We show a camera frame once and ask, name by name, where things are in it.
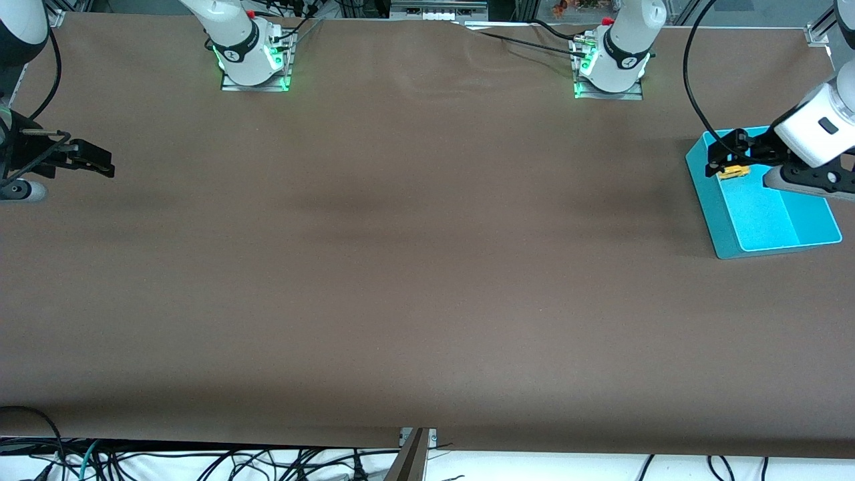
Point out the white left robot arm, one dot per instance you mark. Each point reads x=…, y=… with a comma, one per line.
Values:
x=801, y=137

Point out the orange background items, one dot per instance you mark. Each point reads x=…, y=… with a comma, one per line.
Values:
x=561, y=8

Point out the teal plastic bin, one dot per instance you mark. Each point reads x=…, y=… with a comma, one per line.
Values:
x=755, y=220

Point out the small metal edge bracket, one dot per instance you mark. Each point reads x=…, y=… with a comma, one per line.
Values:
x=433, y=437

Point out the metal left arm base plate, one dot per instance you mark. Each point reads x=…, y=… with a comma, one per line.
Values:
x=611, y=95

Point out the yellow toy beetle car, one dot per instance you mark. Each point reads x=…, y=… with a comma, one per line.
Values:
x=733, y=172

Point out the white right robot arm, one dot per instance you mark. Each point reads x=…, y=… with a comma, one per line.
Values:
x=247, y=67

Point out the metal table corner bracket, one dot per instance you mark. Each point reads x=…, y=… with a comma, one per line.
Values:
x=56, y=19
x=816, y=35

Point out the metal table leg profile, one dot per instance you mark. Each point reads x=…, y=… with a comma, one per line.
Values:
x=411, y=461

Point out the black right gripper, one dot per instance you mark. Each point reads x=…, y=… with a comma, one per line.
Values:
x=20, y=152

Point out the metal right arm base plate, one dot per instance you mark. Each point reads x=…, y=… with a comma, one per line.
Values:
x=257, y=88

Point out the white power strip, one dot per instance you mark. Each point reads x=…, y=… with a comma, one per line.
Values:
x=437, y=15

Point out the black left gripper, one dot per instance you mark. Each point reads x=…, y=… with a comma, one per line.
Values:
x=759, y=153

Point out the brown table cover mat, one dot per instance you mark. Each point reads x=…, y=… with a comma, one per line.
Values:
x=427, y=267

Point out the black left camera mount bracket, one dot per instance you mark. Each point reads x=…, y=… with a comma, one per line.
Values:
x=811, y=182

